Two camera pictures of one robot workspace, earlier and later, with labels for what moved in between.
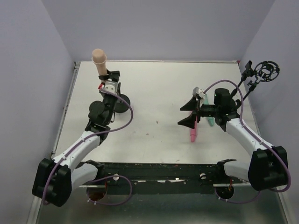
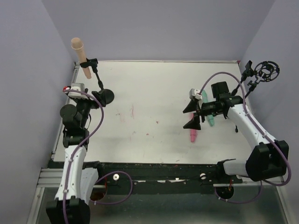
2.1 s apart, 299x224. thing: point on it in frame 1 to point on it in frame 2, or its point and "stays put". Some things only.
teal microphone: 211,120 stays put
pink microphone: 194,131 stays put
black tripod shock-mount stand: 266,71 stays put
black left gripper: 110,77 to 86,102
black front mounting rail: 174,178 stays put
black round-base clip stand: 123,101 to 104,96
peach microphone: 99,57 to 77,45
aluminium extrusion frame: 32,214 stays put
